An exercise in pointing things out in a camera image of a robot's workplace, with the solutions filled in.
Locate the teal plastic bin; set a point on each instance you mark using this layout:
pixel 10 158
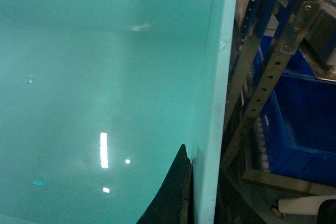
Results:
pixel 97 96

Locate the blue bin right middle shelf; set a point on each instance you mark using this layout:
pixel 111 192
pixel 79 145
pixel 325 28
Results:
pixel 298 120

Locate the steel left shelf frame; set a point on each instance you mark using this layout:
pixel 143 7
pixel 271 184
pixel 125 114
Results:
pixel 289 34

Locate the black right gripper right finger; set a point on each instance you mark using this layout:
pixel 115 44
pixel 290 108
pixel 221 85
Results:
pixel 231 207

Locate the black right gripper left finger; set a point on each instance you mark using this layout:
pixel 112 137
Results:
pixel 174 201

